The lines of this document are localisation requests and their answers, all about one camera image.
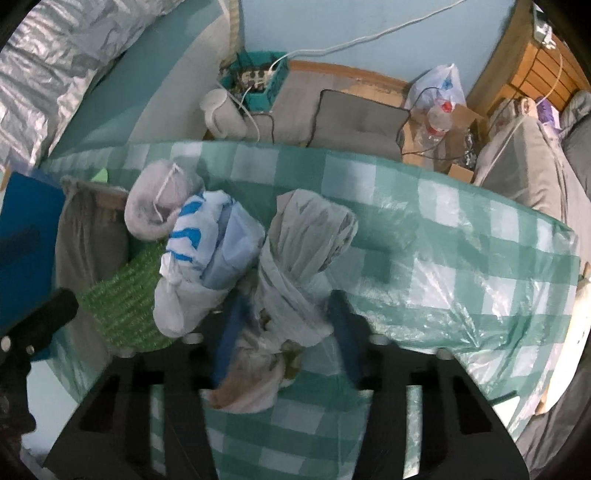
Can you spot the silver foil curtain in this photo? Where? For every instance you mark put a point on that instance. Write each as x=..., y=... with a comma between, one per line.
x=46, y=69

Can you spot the blue white striped cloth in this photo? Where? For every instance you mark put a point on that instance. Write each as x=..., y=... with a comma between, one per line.
x=189, y=230

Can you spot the white power strip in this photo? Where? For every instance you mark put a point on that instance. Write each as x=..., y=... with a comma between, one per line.
x=251, y=74

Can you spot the clear plastic bottle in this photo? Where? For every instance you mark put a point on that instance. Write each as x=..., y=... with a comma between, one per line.
x=436, y=122

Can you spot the green scrubbing cloth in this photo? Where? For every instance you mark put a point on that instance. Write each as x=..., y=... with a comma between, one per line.
x=129, y=300

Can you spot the beige cloth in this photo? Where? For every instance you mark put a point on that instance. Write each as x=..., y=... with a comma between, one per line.
x=254, y=383

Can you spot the blue-edged cardboard box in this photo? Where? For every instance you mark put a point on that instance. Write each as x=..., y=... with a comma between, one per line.
x=27, y=217

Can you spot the wooden headboard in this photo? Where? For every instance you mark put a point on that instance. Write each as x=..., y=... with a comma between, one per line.
x=540, y=74

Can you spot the pale grey cloth bundle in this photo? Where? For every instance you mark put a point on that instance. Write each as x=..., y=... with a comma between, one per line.
x=300, y=258

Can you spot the green checkered tablecloth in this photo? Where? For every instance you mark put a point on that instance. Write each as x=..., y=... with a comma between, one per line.
x=461, y=240

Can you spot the brown cardboard box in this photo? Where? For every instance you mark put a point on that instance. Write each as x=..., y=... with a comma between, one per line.
x=467, y=121

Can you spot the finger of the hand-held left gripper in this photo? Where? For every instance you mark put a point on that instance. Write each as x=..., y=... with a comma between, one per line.
x=48, y=311

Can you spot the white cylinder container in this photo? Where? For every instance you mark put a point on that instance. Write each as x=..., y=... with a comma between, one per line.
x=217, y=110

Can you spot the grey floor mat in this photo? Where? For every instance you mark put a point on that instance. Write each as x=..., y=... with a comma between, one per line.
x=295, y=101

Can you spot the white charger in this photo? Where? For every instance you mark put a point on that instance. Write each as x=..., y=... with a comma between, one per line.
x=545, y=34

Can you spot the purple packet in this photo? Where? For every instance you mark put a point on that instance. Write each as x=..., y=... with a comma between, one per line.
x=549, y=115

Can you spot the grey cushion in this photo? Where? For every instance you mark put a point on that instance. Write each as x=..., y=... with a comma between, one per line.
x=360, y=120

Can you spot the grey blanket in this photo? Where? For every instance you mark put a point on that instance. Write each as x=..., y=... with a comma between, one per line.
x=531, y=157

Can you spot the light blue cloth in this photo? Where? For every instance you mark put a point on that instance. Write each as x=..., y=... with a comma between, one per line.
x=231, y=249

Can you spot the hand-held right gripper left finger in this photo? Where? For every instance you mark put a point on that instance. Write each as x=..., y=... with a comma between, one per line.
x=230, y=333

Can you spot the white plastic bag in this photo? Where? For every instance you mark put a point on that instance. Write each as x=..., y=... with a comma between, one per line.
x=438, y=83

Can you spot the teal plastic basket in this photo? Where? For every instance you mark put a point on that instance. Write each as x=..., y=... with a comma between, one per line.
x=273, y=82

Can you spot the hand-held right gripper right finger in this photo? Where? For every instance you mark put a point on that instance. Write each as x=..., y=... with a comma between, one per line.
x=344, y=332

